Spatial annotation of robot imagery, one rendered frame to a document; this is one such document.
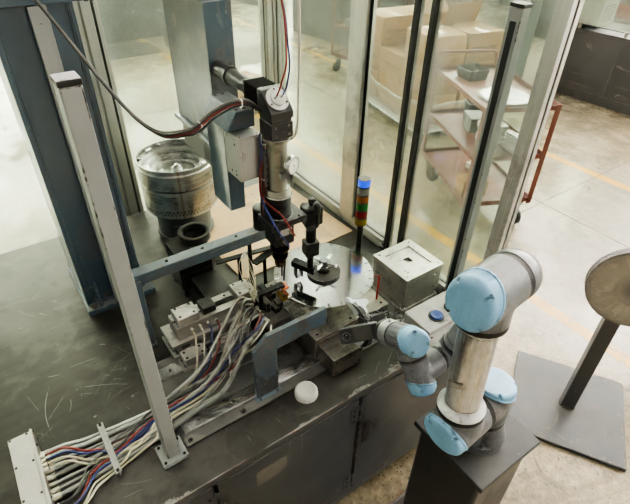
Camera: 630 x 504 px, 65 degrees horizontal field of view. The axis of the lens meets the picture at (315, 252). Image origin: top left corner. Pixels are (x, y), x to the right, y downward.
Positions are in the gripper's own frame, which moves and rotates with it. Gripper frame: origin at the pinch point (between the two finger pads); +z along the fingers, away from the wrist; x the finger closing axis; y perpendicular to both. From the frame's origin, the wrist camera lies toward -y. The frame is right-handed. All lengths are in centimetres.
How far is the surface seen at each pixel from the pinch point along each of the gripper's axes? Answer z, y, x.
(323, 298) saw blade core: 2.4, -5.8, 8.8
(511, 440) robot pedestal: -33, 27, -37
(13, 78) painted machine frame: 11, -74, 86
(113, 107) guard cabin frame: 80, -48, 91
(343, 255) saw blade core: 16.5, 10.2, 17.9
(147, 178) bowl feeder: 61, -43, 59
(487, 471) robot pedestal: -37, 14, -40
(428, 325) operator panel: -11.4, 21.0, -5.7
